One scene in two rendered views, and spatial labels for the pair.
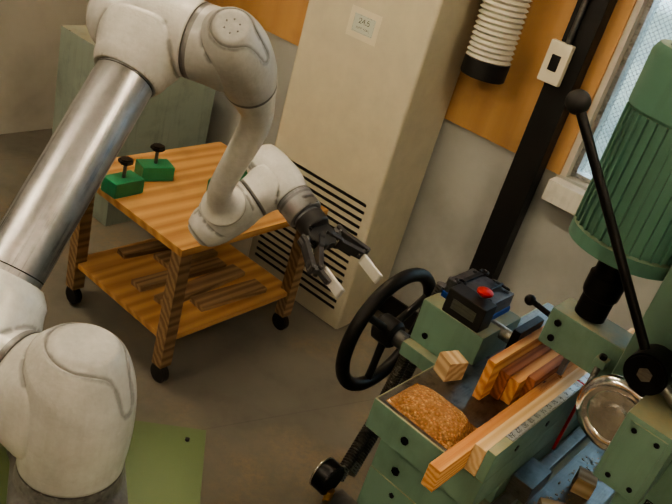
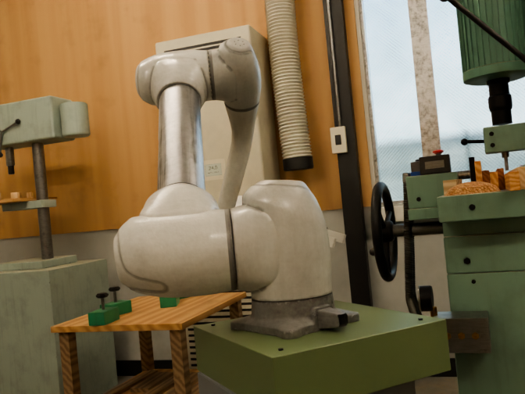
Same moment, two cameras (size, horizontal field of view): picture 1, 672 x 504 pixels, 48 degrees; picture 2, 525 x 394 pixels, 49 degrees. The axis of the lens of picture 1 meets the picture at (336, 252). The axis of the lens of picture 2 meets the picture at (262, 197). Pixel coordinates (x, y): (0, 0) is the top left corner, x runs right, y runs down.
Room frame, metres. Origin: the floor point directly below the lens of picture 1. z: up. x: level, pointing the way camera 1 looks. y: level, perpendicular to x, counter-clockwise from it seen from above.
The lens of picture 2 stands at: (-0.26, 0.58, 0.92)
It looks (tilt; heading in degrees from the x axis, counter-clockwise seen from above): 1 degrees up; 346
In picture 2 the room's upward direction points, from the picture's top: 5 degrees counter-clockwise
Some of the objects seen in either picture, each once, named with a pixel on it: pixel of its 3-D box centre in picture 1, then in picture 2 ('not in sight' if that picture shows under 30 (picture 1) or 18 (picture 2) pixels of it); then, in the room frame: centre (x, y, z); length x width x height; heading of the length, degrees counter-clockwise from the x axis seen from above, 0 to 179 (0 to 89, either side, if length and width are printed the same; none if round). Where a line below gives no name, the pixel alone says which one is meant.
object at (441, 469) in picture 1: (536, 399); (508, 181); (1.04, -0.39, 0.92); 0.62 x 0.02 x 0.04; 145
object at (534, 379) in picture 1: (549, 374); (500, 179); (1.12, -0.42, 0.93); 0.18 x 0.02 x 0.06; 145
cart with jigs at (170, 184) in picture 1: (193, 241); (160, 356); (2.25, 0.48, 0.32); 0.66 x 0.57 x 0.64; 147
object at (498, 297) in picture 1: (476, 295); (430, 164); (1.21, -0.27, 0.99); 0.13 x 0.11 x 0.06; 145
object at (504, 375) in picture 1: (525, 367); (486, 180); (1.12, -0.38, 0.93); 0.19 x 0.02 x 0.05; 145
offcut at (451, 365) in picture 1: (450, 365); (452, 187); (1.07, -0.24, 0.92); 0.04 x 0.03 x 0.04; 124
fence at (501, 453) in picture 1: (575, 395); not in sight; (1.08, -0.46, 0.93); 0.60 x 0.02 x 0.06; 145
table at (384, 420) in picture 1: (494, 371); (467, 203); (1.16, -0.34, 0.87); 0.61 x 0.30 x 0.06; 145
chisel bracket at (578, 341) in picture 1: (587, 344); (512, 141); (1.08, -0.44, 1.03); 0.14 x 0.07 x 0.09; 55
